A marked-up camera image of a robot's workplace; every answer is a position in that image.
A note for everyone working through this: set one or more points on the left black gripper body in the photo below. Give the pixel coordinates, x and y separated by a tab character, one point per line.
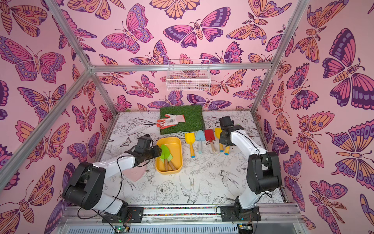
152	153

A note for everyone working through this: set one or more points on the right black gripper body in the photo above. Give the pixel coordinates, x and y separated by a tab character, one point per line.
225	139

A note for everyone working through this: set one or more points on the red shovel wooden handle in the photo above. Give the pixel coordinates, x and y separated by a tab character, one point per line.
210	138

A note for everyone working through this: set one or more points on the yellow plastic storage box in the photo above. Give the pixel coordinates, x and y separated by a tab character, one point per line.
171	159

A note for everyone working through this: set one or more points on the light blue trowel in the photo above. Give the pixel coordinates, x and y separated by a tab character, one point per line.
200	137

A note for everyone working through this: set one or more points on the pale green trowel wooden handle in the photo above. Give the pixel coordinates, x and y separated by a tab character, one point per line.
171	165

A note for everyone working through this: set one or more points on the yellow shovel blue-tipped handle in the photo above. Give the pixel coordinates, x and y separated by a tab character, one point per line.
190	139

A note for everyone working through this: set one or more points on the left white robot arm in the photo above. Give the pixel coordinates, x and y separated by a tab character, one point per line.
85	188

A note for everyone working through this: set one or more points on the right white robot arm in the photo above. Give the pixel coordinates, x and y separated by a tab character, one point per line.
263	174

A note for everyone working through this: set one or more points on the white orange gardening glove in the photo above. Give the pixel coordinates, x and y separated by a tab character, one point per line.
170	121

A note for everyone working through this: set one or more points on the green artificial grass mat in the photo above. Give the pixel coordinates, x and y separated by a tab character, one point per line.
193	115

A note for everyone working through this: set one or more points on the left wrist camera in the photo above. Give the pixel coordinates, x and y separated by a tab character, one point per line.
144	143

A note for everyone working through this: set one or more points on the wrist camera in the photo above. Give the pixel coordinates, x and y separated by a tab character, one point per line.
144	143
226	122

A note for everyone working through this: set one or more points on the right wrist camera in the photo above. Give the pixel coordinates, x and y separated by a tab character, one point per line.
226	122

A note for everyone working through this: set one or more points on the white wire basket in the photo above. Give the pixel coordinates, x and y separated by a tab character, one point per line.
188	75

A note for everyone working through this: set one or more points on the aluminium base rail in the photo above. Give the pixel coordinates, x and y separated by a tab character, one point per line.
189	219

